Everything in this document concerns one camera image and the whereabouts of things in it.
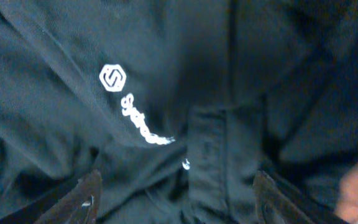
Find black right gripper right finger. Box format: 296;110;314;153
253;170;348;224

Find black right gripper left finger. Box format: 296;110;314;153
0;169;102;224

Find black polo shirt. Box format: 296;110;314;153
0;0;358;223

